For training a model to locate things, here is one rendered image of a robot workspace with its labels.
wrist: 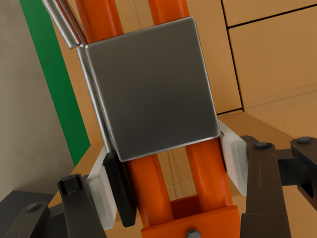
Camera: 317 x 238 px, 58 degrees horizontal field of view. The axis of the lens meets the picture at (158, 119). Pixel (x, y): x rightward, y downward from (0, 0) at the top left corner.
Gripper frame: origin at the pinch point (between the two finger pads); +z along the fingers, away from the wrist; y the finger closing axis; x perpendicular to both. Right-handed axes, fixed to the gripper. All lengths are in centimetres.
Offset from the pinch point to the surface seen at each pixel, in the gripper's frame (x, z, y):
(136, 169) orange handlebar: 0.5, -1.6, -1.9
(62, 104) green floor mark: -1, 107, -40
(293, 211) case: -14.2, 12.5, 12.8
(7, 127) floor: -6, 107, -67
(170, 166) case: -10.2, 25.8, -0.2
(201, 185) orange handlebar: -1.6, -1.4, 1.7
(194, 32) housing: 7.4, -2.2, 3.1
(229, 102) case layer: -8, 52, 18
